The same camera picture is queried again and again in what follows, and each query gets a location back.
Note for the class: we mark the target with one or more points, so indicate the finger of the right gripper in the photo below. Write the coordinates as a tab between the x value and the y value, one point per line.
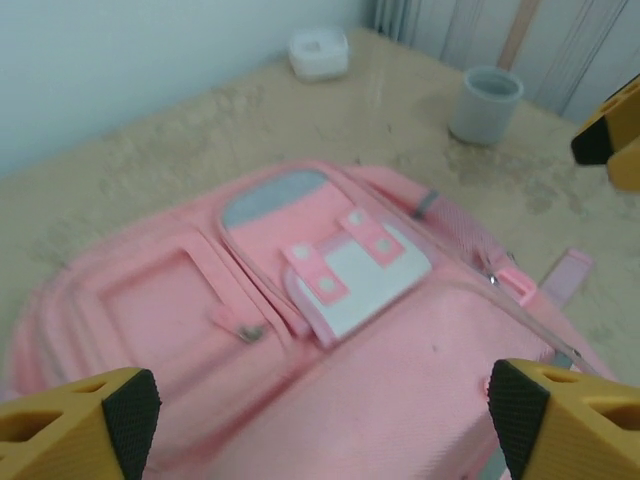
620	140

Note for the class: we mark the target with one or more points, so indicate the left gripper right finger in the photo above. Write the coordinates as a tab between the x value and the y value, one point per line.
575	430

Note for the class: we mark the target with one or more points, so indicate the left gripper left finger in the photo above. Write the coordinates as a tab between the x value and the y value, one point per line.
65	435

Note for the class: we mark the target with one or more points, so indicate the pink student backpack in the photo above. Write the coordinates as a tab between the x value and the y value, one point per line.
250	350

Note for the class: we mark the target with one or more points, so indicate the grey cup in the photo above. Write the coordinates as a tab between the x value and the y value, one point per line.
482	110

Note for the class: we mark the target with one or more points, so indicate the small white lidded box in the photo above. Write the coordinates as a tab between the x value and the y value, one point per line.
317	52

